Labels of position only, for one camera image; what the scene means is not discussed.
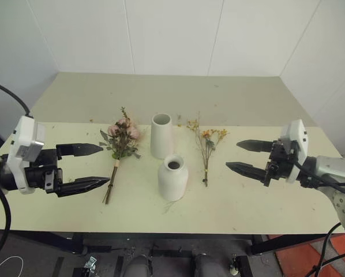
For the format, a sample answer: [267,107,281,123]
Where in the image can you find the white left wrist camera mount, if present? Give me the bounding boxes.
[1,115,46,194]

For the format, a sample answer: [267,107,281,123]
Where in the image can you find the silver caster wheel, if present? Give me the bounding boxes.
[85,254,98,271]

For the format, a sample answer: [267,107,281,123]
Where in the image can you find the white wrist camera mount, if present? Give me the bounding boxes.
[279,119,309,184]
[1,115,46,194]

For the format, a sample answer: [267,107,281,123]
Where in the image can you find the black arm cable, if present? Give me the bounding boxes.
[292,160,345,277]
[0,79,35,263]

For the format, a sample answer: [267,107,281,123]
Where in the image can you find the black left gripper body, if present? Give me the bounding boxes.
[24,148,64,194]

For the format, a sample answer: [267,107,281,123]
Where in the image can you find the white caster wheel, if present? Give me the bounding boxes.
[230,254,240,275]

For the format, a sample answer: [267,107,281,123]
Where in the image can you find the yellow dried flower bouquet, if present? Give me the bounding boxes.
[185,111,230,188]

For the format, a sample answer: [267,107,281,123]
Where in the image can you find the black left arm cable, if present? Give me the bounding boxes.
[0,79,35,263]

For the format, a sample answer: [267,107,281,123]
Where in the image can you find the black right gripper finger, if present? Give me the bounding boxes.
[225,162,268,185]
[236,140,274,153]

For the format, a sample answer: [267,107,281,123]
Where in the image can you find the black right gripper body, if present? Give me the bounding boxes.
[264,138,299,188]

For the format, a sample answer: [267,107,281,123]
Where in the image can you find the black metal table frame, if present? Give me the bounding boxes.
[0,228,332,262]

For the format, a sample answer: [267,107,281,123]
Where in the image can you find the white bottle-shaped vase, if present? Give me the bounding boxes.
[157,154,189,202]

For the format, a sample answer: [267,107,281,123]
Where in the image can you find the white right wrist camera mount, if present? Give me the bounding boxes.
[279,119,309,184]

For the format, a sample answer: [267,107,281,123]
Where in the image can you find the orange floor mat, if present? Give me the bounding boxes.
[267,234,345,277]

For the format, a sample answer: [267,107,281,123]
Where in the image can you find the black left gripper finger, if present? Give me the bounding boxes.
[57,176,111,199]
[56,142,104,161]

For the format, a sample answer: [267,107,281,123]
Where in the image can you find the thin white cable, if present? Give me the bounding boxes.
[0,255,25,277]

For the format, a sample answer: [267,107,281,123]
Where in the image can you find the tall white tapered vase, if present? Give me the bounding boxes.
[150,113,175,160]

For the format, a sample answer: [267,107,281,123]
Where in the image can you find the dark rounded shape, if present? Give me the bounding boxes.
[124,254,151,277]

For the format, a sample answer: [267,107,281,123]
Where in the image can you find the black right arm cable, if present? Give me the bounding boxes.
[292,160,345,277]

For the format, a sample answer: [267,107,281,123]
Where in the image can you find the pink rose bouquet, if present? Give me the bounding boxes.
[99,106,142,205]

